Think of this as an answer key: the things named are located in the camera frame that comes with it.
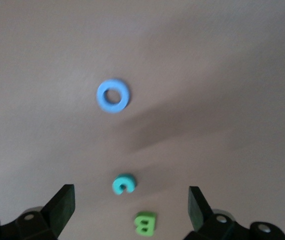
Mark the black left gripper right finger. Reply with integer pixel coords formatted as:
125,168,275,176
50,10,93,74
183,186,285,240

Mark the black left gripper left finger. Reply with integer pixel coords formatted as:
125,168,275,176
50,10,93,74
0,184,76,240

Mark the green letter B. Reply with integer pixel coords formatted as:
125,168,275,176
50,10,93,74
133,211,156,237

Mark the blue letter O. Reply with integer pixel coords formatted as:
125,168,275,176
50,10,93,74
96,78,131,114

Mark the teal letter C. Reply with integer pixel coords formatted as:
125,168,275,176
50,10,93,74
111,173,137,196

